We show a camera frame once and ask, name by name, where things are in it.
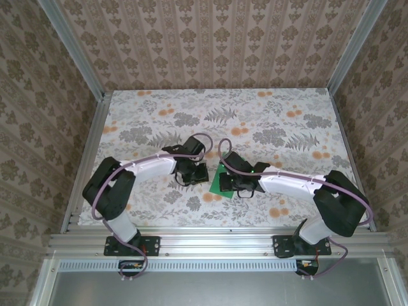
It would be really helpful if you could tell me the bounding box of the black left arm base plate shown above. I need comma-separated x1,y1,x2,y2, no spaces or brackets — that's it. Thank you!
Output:
103,235,161,258

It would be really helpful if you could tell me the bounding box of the small black electronics box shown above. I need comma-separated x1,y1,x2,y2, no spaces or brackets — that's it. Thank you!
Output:
118,259,148,277
295,258,319,275

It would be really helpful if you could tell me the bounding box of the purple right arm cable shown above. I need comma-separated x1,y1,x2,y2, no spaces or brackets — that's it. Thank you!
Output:
217,138,374,281

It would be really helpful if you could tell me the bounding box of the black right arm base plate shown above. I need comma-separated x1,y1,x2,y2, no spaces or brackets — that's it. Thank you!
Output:
271,235,332,258

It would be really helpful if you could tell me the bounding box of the aluminium frame post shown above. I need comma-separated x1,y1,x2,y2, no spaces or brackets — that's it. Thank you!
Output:
41,0,106,100
327,0,388,93

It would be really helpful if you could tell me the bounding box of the aluminium mounting rail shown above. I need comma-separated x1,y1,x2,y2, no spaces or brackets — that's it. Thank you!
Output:
47,226,393,259

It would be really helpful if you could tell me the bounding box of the floral patterned table cover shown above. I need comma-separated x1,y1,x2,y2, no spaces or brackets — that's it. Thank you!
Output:
78,89,372,229

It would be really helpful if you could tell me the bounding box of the grey slotted cable duct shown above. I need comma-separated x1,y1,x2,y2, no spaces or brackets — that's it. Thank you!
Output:
59,258,299,272

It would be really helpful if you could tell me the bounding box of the aluminium table side rail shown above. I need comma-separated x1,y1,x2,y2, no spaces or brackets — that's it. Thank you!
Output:
328,89,377,232
62,92,112,233

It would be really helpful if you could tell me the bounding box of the green paper sheet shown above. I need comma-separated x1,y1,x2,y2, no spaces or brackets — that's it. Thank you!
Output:
208,152,237,198

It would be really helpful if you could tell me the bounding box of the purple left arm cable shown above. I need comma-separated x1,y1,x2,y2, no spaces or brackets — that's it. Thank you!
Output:
91,132,214,283

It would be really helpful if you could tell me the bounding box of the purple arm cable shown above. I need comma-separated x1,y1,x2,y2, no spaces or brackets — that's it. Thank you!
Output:
91,132,214,283
217,138,374,281

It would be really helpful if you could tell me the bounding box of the grey sheet metal panel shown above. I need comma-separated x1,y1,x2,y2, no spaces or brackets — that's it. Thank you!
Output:
30,258,399,306

